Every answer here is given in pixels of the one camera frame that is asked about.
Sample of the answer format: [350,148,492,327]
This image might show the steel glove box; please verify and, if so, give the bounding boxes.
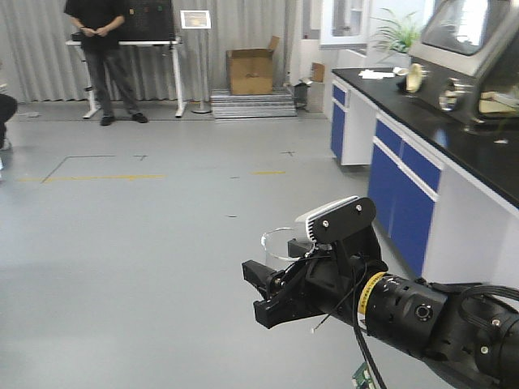
[410,1,518,127]

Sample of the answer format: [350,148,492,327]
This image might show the glass door wall cabinet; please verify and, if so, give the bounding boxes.
[320,0,371,49]

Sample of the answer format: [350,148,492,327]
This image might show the clear glass beaker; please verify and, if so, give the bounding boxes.
[260,227,307,271]

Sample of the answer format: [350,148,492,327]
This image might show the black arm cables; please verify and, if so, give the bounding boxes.
[311,259,519,389]

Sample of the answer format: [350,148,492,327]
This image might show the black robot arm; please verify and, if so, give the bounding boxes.
[242,227,518,388]

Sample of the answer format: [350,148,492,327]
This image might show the sign stand with picture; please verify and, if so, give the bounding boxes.
[180,10,212,114]

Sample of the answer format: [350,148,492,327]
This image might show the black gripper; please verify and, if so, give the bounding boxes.
[242,226,388,329]

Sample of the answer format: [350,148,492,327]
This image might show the green potted plant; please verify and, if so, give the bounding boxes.
[371,8,422,68]

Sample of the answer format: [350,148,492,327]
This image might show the white standing desk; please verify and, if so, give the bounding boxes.
[65,36,187,120]

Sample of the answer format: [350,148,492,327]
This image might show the cream coloured object on counter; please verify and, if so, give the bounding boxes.
[397,63,427,93]

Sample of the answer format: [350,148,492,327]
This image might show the black pegboard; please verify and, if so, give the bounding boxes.
[118,0,175,41]

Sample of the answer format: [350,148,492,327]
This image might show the green circuit board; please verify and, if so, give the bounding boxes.
[351,362,376,389]

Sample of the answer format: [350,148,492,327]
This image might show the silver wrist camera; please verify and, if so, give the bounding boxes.
[294,195,376,244]

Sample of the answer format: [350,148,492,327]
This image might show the small cardboard box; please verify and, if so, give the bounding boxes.
[311,62,325,83]

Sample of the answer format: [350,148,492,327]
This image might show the blue white lab cabinet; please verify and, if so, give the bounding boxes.
[330,68,518,287]

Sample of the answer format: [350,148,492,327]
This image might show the metal grate stack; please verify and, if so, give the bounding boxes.
[210,88,297,120]

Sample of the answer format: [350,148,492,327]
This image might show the person in black clothes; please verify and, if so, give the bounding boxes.
[64,0,148,126]

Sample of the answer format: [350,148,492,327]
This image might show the grey curtain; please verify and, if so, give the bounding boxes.
[1,1,302,103]

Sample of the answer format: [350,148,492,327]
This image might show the white papers on counter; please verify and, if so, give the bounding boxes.
[358,69,395,79]

